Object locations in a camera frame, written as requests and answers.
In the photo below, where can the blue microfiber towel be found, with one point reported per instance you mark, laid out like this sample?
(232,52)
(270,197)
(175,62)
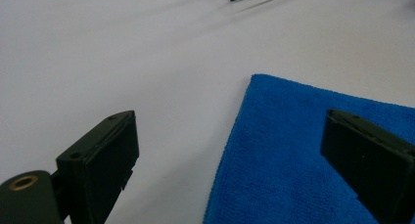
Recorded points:
(277,145)

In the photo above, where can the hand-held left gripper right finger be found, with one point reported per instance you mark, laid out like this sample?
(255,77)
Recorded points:
(368,158)

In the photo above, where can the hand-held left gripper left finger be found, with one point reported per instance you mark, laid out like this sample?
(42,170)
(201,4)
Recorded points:
(104,158)

